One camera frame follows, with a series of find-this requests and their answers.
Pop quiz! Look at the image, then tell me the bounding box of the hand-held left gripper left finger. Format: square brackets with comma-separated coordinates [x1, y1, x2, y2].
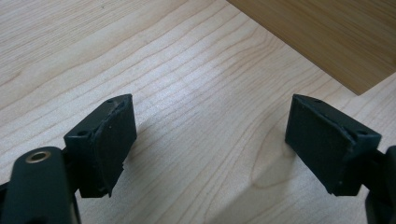
[63, 93, 138, 199]

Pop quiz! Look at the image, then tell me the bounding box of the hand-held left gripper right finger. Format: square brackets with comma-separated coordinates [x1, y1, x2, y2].
[284, 93, 383, 197]

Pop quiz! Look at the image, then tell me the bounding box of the brown wooden board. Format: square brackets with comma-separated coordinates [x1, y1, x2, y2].
[226, 0, 396, 96]

